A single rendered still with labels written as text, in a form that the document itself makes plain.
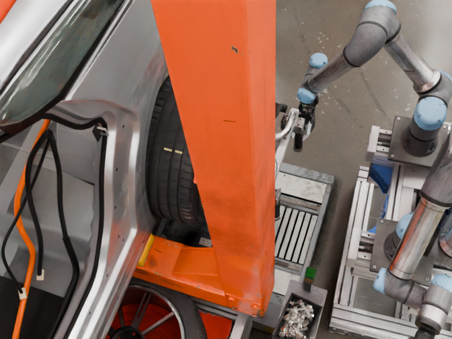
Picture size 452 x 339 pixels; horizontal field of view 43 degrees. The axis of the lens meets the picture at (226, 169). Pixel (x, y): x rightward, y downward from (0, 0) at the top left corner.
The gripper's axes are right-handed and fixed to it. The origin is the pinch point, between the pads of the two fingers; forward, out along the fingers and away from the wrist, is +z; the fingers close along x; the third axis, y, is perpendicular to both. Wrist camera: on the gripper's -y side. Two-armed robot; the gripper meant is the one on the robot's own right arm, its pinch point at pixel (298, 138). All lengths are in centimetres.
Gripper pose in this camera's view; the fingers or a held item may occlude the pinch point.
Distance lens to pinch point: 243.6
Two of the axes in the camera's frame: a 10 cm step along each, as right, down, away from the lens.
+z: -3.2, 8.4, -4.4
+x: 9.4, 2.5, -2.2
